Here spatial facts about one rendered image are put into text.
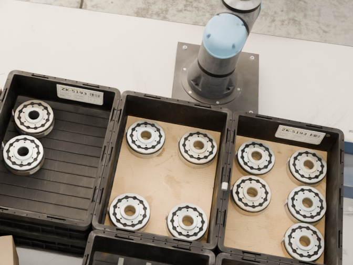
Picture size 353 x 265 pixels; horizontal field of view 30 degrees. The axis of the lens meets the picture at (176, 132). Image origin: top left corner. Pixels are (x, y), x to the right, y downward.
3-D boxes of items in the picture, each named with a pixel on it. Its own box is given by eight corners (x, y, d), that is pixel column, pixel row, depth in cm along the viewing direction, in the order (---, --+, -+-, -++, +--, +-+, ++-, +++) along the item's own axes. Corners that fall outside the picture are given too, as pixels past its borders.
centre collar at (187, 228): (180, 210, 166) (180, 209, 165) (199, 215, 166) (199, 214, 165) (175, 227, 163) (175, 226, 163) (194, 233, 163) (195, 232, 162)
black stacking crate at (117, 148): (121, 113, 184) (122, 90, 174) (225, 132, 185) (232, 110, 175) (91, 245, 164) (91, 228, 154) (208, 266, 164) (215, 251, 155)
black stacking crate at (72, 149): (15, 94, 184) (10, 70, 174) (120, 113, 184) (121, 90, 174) (-29, 224, 163) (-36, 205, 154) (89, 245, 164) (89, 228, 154)
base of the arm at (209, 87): (187, 57, 204) (193, 36, 196) (235, 64, 206) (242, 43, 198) (185, 96, 196) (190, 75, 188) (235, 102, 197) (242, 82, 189)
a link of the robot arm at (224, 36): (191, 65, 190) (199, 34, 179) (207, 34, 198) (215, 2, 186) (229, 81, 189) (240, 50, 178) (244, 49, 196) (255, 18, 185)
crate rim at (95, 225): (122, 93, 176) (122, 88, 174) (231, 113, 177) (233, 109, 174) (90, 232, 155) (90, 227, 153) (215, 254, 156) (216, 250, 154)
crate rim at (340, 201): (232, 113, 177) (234, 109, 174) (341, 134, 177) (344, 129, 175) (215, 254, 156) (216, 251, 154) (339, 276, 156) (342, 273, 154)
